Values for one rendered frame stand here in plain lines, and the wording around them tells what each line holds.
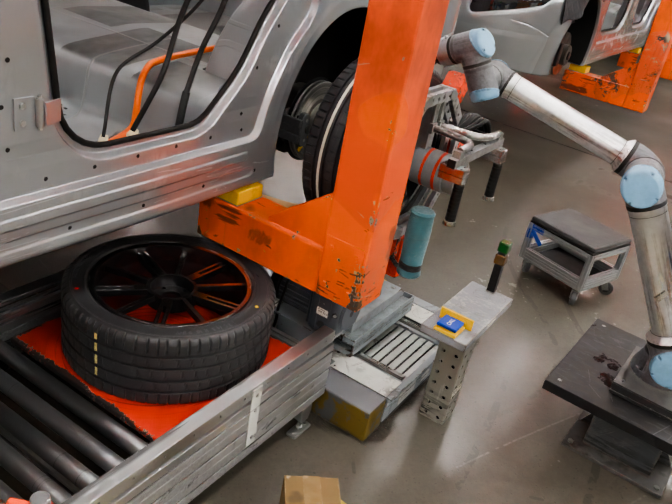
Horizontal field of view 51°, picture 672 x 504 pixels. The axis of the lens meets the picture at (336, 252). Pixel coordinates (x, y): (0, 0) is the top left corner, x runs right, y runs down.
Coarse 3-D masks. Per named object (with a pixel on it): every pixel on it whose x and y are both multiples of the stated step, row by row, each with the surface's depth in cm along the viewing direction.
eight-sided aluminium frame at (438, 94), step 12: (432, 96) 237; (444, 96) 247; (456, 96) 254; (456, 108) 260; (456, 120) 264; (444, 144) 275; (456, 144) 274; (420, 192) 278; (432, 192) 277; (420, 204) 279; (432, 204) 278; (408, 216) 273; (396, 228) 256
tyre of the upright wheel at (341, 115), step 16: (352, 64) 244; (336, 80) 241; (352, 80) 239; (432, 80) 252; (336, 96) 238; (320, 112) 239; (336, 112) 236; (320, 128) 238; (336, 128) 235; (320, 144) 239; (336, 144) 236; (304, 160) 245; (336, 160) 237; (304, 176) 248; (320, 176) 242; (304, 192) 253; (320, 192) 247; (416, 192) 282
